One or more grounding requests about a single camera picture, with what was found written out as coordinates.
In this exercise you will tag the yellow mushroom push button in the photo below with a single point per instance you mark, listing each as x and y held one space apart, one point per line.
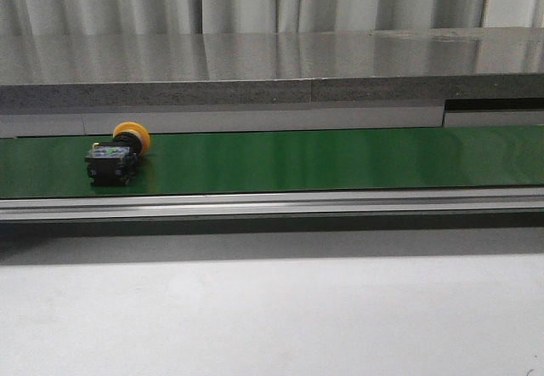
114 162

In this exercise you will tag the green conveyor belt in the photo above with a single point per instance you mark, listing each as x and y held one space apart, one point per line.
318 160

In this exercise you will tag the grey stone counter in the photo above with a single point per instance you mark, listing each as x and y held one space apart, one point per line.
74 85

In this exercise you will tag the white curtain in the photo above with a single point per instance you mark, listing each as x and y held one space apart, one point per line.
97 17

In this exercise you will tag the aluminium conveyor frame rail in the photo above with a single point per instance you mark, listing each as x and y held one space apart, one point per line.
272 204

